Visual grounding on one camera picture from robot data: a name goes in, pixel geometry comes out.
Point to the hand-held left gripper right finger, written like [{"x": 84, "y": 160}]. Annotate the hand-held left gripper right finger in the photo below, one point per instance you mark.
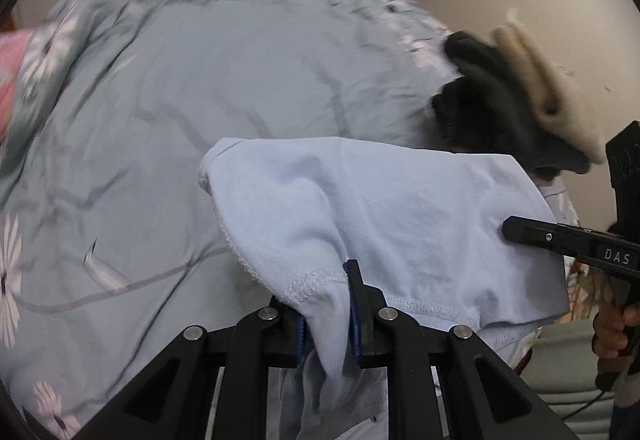
[{"x": 356, "y": 326}]

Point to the pink cloth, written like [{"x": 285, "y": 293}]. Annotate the pink cloth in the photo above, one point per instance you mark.
[{"x": 11, "y": 70}]

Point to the black garment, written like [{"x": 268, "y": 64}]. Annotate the black garment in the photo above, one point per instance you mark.
[{"x": 492, "y": 110}]

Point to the grey-green cushion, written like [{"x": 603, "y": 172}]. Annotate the grey-green cushion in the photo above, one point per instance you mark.
[{"x": 565, "y": 360}]

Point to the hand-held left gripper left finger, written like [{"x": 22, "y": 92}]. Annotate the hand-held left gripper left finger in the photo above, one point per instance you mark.
[{"x": 301, "y": 339}]

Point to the grey-blue floral bedsheet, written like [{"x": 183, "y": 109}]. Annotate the grey-blue floral bedsheet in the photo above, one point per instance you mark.
[{"x": 175, "y": 120}]

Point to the beige fleece garment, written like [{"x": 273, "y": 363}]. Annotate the beige fleece garment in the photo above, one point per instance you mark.
[{"x": 545, "y": 85}]

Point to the light blue t-shirt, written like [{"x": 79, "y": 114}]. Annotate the light blue t-shirt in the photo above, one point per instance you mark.
[{"x": 400, "y": 220}]

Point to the person's right hand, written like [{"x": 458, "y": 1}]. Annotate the person's right hand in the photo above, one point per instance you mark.
[{"x": 612, "y": 330}]

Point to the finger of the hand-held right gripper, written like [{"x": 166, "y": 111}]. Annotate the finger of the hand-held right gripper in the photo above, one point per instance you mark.
[{"x": 560, "y": 240}]

